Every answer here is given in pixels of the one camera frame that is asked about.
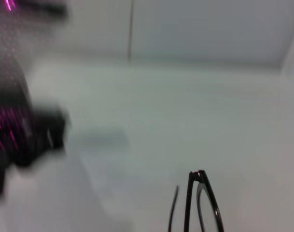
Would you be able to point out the black glasses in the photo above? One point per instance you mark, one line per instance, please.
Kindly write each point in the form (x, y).
(188, 205)

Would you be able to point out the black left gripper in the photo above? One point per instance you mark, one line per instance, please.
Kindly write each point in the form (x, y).
(9, 108)

